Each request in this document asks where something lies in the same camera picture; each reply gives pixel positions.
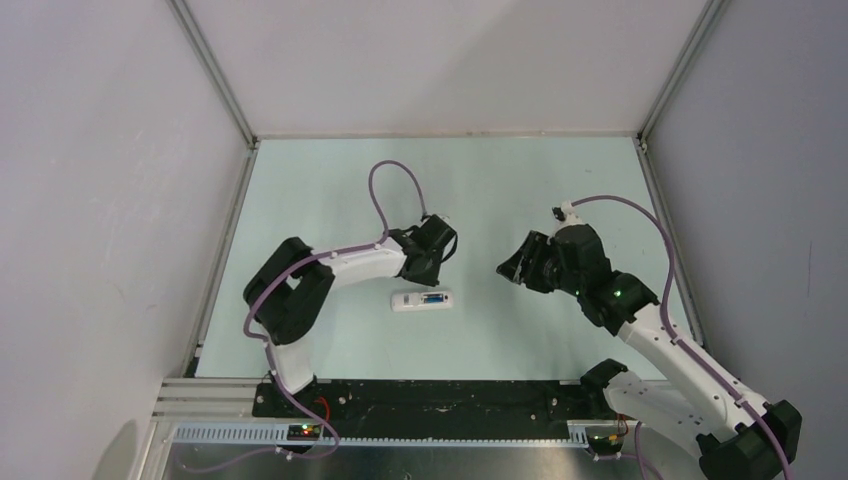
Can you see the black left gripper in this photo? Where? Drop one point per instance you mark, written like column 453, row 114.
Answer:
column 428, row 278

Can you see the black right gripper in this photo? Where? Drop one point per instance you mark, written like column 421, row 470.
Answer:
column 518, row 267

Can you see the white remote control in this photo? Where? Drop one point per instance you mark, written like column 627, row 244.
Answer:
column 415, row 301

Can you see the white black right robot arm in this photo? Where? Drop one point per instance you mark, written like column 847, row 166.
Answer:
column 733, row 432

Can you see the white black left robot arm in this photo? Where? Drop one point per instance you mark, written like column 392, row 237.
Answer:
column 287, row 294

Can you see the left controller board with LEDs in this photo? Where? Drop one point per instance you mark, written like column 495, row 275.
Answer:
column 303, row 432

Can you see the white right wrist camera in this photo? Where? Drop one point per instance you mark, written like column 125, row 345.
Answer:
column 566, row 216

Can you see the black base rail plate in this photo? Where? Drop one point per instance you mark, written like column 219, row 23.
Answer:
column 479, row 409

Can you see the right controller board with wires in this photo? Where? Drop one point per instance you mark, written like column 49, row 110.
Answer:
column 605, row 446

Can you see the white slotted cable duct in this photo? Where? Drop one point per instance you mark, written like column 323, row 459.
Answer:
column 283, row 435

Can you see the aluminium frame post left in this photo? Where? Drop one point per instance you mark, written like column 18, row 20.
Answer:
column 208, row 62

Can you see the aluminium frame post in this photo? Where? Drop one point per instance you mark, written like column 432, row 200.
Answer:
column 208, row 62
column 696, row 40

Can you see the aluminium frame post right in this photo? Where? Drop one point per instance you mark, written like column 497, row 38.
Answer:
column 696, row 40

